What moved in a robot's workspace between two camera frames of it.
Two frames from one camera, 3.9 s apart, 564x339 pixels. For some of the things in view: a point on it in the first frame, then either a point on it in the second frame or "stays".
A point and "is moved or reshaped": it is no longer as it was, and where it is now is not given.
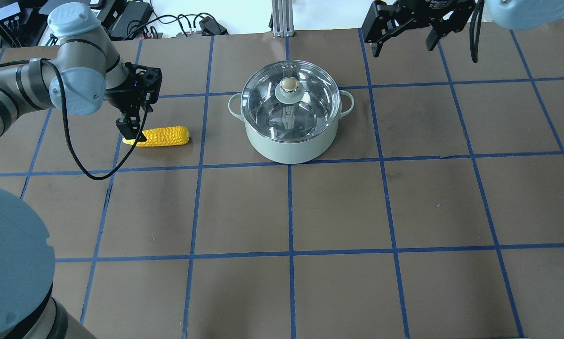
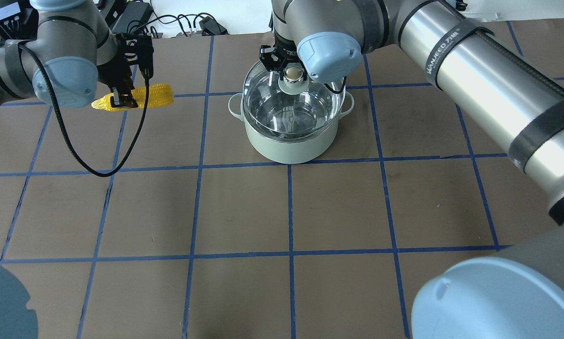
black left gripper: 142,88 -> 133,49
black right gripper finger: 381,22 -> 273,59
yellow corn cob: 162,136 is moved or reshaped
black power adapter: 210,27 stays
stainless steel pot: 290,153 stays
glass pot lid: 290,101 stays
